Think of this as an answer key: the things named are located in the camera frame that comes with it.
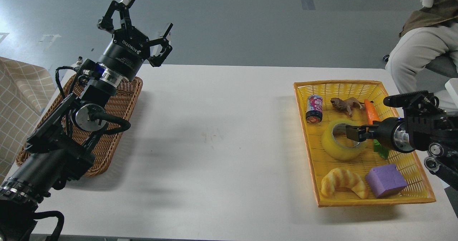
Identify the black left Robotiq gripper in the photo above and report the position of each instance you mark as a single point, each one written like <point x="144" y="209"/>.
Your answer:
<point x="128" y="49"/>

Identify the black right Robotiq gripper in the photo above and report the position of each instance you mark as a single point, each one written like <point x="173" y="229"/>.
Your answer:
<point x="391" y="133"/>

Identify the yellow tape roll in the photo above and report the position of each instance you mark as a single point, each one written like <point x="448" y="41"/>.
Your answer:
<point x="338" y="150"/>

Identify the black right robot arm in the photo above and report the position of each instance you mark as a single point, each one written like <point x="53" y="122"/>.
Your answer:
<point x="424" y="127"/>

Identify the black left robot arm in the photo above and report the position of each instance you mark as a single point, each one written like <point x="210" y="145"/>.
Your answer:
<point x="61" y="147"/>

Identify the orange toy carrot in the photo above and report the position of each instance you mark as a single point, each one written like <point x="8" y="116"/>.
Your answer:
<point x="372" y="116"/>

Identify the brown toy lion figure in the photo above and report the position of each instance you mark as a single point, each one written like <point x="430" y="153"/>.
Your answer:
<point x="347" y="104"/>

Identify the yellow plastic basket tray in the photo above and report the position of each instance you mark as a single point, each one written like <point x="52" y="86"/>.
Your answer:
<point x="409" y="165"/>

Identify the brown wicker basket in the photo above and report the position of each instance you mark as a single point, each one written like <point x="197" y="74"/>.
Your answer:
<point x="120" y="105"/>

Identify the purple foam block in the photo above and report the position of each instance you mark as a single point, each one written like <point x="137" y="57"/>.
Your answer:
<point x="385" y="180"/>

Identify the small soda can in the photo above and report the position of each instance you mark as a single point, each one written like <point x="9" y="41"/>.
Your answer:
<point x="314" y="109"/>

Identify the toy croissant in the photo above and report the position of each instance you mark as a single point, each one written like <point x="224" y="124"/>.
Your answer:
<point x="343" y="178"/>

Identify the beige checkered cloth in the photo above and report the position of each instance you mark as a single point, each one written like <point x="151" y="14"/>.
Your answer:
<point x="25" y="90"/>

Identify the seated person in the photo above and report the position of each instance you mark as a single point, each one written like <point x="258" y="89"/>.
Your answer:
<point x="427" y="34"/>

